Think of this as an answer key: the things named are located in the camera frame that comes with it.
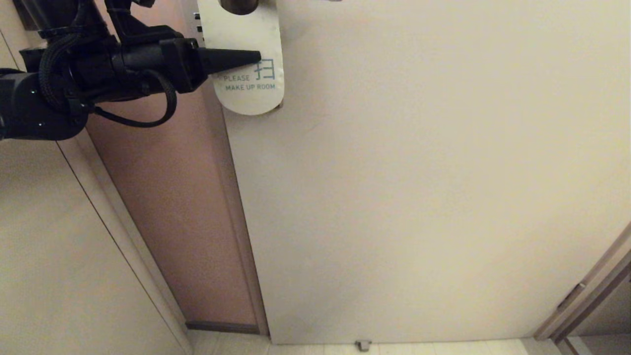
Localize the white and blue door hanger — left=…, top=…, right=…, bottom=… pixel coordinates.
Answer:
left=197, top=0, right=285, bottom=116

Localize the beige door jamb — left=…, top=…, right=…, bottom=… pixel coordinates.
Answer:
left=0, top=30, right=194, bottom=355

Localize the white room door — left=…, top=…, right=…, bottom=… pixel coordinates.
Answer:
left=182, top=0, right=631, bottom=345

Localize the black braided left cable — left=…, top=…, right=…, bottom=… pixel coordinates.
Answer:
left=38, top=32, right=178, bottom=129

